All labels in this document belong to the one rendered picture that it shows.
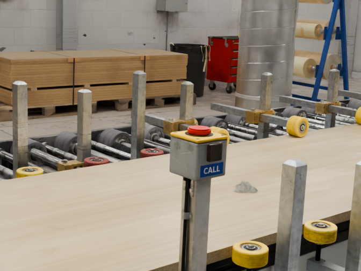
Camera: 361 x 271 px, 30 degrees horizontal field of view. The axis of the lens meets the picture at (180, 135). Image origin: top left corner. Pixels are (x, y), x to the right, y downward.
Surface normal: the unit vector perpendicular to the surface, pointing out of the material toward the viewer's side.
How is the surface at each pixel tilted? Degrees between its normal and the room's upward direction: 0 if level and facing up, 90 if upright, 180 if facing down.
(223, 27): 90
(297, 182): 90
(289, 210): 90
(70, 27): 90
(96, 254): 0
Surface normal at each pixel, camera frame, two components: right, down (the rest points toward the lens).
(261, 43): -0.32, 0.18
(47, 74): 0.62, 0.19
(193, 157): -0.76, 0.11
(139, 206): 0.04, -0.98
